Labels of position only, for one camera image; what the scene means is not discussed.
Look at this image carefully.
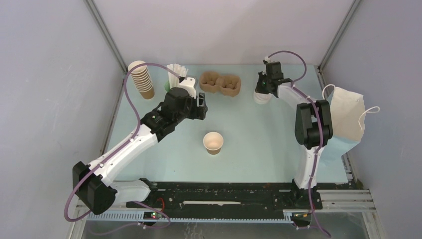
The brown paper coffee cup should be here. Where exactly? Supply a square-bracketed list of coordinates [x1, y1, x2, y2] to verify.
[203, 132, 224, 155]

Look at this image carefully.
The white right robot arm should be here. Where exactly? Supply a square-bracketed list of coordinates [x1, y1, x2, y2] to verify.
[253, 60, 333, 208]

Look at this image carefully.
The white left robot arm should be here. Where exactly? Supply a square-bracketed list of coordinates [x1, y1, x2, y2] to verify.
[72, 88, 208, 215]

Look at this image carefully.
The stack of white lids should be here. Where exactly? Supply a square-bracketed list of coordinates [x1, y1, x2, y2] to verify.
[253, 92, 273, 105]

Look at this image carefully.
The green straw holder jar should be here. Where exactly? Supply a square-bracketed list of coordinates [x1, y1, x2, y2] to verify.
[164, 79, 179, 92]

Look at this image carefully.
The brown cardboard cup carrier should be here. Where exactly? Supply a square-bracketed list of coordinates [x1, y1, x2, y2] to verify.
[199, 71, 241, 97]

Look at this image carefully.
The bundle of white wrapped straws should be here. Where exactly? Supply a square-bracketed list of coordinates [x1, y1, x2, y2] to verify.
[167, 64, 189, 89]

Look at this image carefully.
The stack of brown paper cups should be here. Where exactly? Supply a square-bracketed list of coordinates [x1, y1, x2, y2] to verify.
[128, 60, 155, 100]

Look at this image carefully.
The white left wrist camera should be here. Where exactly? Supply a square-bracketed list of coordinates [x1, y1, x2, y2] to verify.
[179, 77, 197, 99]

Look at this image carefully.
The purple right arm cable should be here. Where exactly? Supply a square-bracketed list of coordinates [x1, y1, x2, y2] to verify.
[263, 50, 332, 239]

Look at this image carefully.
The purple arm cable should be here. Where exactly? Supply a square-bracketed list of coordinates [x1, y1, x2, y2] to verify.
[263, 50, 332, 239]
[63, 62, 185, 237]

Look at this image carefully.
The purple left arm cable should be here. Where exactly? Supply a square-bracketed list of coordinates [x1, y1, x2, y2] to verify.
[63, 62, 185, 237]

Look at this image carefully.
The white paper bag with handles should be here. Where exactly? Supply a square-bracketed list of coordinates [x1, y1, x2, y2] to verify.
[322, 84, 380, 142]

